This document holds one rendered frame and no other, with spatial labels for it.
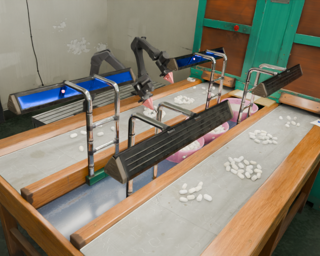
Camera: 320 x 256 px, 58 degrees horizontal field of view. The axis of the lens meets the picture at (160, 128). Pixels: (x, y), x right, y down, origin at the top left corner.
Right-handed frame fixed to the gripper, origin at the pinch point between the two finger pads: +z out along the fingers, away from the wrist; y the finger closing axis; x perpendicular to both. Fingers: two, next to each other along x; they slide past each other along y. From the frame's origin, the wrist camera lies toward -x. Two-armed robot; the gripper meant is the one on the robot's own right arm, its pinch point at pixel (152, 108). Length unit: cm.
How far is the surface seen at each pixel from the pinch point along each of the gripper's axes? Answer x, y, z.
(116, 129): -28, -55, 11
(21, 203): -14, -101, 19
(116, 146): -21, -55, 16
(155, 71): 105, 151, -75
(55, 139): 7, -66, -6
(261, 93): -65, 5, 32
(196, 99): -2.7, 43.4, 6.9
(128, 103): 9.3, -7.0, -12.0
